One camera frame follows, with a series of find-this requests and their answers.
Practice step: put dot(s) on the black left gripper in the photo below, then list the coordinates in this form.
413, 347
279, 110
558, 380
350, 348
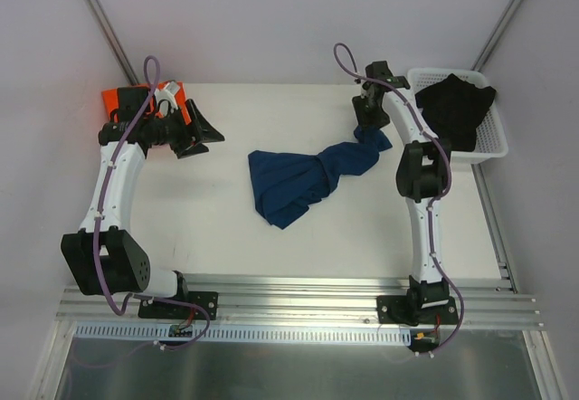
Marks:
185, 131

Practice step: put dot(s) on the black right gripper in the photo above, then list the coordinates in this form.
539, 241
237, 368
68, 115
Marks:
370, 113

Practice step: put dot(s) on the blue t shirt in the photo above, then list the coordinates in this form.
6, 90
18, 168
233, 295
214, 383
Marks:
286, 185

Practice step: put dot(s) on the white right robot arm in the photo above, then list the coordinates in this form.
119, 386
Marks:
423, 178

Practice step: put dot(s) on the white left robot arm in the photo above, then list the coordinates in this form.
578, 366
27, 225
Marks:
103, 256

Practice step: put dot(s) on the black t shirt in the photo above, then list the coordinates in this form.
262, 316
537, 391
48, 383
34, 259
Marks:
454, 109

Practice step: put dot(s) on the folded orange t shirt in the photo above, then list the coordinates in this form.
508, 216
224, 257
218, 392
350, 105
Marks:
122, 104

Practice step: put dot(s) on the white plastic basket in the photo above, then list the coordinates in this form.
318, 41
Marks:
491, 140

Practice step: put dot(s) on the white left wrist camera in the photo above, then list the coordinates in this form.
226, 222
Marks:
165, 97

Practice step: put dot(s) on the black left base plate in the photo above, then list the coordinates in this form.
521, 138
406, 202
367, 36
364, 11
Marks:
197, 302

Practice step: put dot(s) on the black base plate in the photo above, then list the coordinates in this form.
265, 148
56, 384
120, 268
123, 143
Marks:
397, 309
197, 302

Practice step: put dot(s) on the aluminium mounting rail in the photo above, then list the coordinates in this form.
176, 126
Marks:
255, 300

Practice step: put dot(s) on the white slotted cable duct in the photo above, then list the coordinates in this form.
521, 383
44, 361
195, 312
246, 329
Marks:
244, 334

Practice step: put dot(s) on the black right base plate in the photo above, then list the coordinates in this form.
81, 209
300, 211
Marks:
397, 309

